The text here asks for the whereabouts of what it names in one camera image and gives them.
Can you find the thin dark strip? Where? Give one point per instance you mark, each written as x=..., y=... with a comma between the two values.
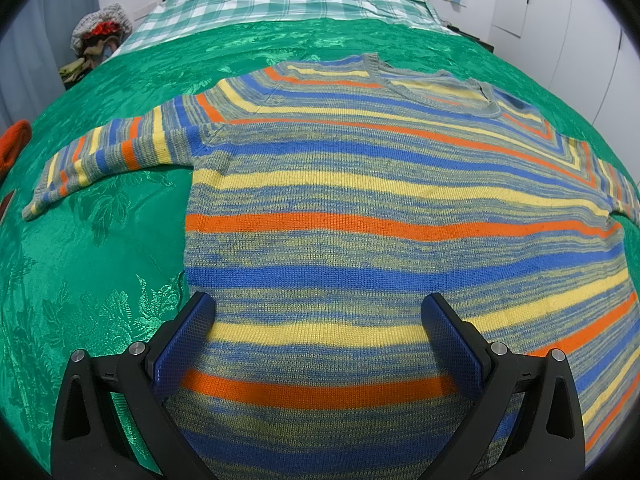
x=4, y=205

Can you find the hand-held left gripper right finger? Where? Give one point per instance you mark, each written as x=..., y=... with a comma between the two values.
x=452, y=345

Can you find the grey curtain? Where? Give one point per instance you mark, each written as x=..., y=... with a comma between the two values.
x=45, y=40

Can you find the orange cloth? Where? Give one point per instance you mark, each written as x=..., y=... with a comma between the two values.
x=15, y=142

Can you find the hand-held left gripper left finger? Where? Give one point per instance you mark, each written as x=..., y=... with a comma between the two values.
x=185, y=345

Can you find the green floral blanket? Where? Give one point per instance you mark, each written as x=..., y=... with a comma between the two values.
x=100, y=270

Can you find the dark nightstand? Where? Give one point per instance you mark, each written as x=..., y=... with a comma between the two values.
x=472, y=37

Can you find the pile of assorted clothes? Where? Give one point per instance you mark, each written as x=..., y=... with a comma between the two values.
x=100, y=30

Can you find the green plaid bed sheet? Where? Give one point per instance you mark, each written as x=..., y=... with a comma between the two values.
x=260, y=5

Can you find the striped knit sweater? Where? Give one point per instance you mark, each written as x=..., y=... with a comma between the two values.
x=350, y=200

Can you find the white wardrobe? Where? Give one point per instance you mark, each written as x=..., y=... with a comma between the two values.
x=580, y=35

